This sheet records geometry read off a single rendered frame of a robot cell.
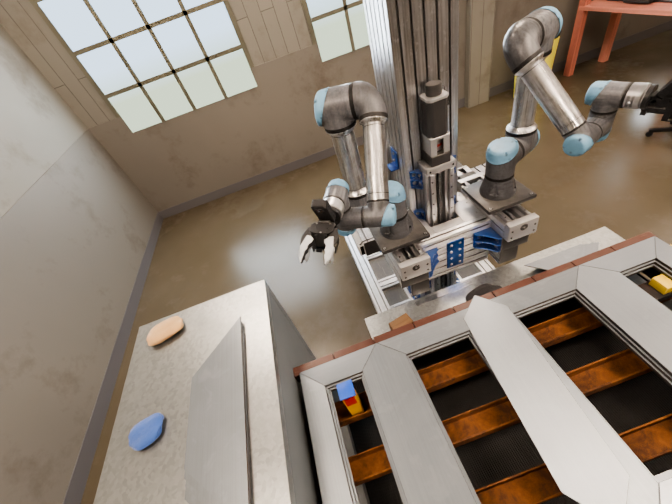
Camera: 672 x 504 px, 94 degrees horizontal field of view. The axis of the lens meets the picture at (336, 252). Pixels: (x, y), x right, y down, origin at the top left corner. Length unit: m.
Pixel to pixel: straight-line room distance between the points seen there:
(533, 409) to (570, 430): 0.10
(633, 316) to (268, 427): 1.29
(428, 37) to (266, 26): 2.88
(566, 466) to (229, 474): 0.94
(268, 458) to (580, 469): 0.86
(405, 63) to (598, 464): 1.36
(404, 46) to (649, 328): 1.27
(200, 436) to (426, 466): 0.70
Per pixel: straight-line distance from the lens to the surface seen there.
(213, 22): 4.04
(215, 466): 1.14
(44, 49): 4.46
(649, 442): 1.52
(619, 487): 1.26
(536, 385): 1.29
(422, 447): 1.19
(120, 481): 1.36
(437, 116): 1.34
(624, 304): 1.55
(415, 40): 1.33
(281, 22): 4.08
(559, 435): 1.25
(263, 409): 1.14
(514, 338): 1.36
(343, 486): 1.21
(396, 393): 1.25
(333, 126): 1.16
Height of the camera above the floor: 2.01
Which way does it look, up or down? 43 degrees down
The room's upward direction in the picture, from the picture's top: 20 degrees counter-clockwise
